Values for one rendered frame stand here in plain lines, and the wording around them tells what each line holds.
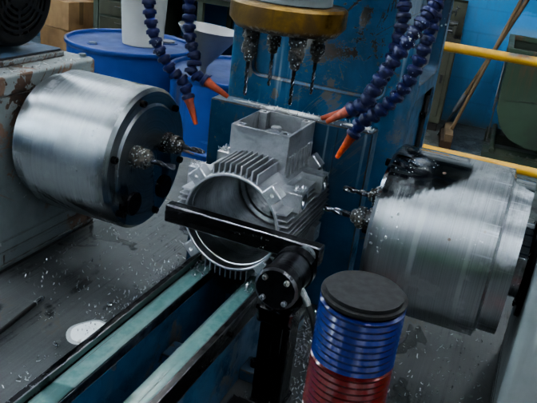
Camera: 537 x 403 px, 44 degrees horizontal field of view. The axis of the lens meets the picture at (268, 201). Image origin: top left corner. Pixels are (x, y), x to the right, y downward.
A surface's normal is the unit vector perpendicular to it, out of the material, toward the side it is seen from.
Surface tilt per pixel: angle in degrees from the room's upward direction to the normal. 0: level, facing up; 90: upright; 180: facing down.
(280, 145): 90
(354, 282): 0
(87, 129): 58
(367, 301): 0
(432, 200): 47
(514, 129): 90
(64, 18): 90
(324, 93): 90
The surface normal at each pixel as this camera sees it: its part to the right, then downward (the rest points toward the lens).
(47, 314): 0.11, -0.92
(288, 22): -0.04, 0.38
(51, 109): -0.23, -0.34
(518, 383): -0.39, 0.30
